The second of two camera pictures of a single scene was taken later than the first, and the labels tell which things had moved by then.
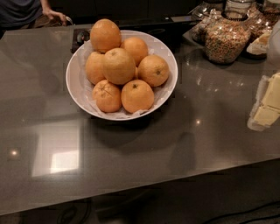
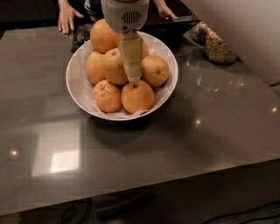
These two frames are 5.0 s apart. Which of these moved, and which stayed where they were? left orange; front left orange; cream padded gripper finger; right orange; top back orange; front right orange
Moved: cream padded gripper finger
Stayed: front left orange; front right orange; right orange; top back orange; left orange
